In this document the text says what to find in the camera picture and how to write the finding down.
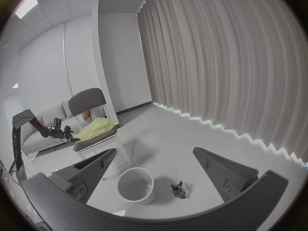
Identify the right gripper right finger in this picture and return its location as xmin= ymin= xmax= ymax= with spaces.
xmin=193 ymin=147 xmax=259 ymax=204

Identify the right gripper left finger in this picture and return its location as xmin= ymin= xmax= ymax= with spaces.
xmin=51 ymin=148 xmax=117 ymax=203

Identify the yellow plastic bag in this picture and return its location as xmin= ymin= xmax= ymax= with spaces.
xmin=72 ymin=117 xmax=116 ymax=143

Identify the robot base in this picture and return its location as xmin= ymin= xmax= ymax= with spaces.
xmin=0 ymin=159 xmax=50 ymax=231

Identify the crumpled black plastic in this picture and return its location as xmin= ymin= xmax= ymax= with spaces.
xmin=171 ymin=181 xmax=187 ymax=199

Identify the white trash bin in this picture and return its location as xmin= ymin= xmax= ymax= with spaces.
xmin=118 ymin=167 xmax=154 ymax=205

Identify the white pillow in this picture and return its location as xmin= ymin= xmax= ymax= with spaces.
xmin=61 ymin=101 xmax=73 ymax=120

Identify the white sofa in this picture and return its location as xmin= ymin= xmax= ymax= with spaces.
xmin=20 ymin=100 xmax=97 ymax=156

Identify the white chair with grey seat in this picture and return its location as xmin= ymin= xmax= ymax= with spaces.
xmin=68 ymin=88 xmax=132 ymax=181

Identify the beige curtain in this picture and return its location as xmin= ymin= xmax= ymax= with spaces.
xmin=137 ymin=0 xmax=308 ymax=169

